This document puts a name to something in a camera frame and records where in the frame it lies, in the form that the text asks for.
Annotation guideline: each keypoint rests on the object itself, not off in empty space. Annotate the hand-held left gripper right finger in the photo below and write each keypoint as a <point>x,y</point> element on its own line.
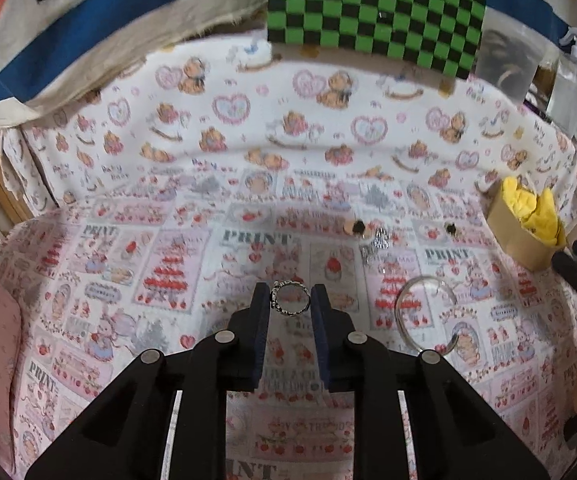
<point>321,345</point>

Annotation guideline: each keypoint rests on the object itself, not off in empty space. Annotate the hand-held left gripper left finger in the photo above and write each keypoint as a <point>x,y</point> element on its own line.
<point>261,345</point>

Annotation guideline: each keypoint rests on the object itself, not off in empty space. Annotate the yellow cloth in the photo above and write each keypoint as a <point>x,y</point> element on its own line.
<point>538,210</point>

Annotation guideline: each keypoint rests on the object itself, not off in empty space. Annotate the gold octagonal box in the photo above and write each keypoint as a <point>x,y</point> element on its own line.
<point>511,232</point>

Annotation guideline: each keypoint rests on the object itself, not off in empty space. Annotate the clear bangle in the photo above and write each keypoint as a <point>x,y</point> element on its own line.
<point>396,312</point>

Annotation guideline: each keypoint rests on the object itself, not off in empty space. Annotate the sparkly silver brooch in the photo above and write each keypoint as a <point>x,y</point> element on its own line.
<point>376,242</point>

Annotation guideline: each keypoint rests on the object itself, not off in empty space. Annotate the orange and black earring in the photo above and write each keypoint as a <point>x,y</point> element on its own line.
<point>356,226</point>

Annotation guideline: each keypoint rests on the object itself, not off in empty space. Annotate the small black stud earring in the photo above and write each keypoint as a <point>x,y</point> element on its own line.
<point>451,229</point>

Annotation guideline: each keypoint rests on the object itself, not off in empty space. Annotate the strawberry print cloth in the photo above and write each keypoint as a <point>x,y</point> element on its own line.
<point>193,270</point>

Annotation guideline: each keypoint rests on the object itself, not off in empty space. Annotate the clear spray bottle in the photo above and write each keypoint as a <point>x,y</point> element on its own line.
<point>566,85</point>

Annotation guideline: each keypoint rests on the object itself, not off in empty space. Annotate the translucent plastic container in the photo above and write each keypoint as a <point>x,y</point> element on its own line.
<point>506,55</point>

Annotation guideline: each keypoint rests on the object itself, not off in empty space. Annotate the bear print cloth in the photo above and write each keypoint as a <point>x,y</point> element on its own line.
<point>288,90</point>

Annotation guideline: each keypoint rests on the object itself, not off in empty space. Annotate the green black checkered box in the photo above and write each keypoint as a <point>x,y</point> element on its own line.
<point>368,5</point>

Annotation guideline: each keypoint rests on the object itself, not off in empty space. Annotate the striped towel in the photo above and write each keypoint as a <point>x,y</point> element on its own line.
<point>93,25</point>

